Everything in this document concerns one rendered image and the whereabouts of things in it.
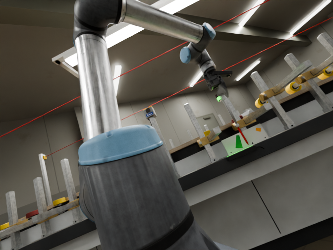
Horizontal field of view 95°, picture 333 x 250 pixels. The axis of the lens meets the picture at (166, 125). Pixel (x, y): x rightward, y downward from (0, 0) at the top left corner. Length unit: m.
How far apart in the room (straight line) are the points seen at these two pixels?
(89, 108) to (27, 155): 4.44
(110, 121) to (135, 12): 0.44
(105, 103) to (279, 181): 1.22
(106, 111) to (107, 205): 0.30
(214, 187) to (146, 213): 0.84
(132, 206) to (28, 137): 4.87
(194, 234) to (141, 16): 0.70
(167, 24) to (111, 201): 0.71
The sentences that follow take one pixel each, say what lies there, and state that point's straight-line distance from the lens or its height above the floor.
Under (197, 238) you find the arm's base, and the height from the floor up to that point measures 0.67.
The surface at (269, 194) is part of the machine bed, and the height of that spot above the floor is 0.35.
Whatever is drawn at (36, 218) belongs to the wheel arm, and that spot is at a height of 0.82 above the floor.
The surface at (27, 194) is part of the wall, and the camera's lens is 4.71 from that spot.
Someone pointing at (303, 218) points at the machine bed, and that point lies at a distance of 1.46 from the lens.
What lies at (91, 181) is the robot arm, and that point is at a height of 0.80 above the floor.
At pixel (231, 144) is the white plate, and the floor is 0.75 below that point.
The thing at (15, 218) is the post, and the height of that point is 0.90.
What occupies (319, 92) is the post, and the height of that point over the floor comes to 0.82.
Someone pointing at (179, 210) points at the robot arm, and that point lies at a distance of 0.26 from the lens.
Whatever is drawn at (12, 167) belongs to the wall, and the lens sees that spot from 4.91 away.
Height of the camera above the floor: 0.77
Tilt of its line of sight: 15 degrees up
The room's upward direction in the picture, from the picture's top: 24 degrees counter-clockwise
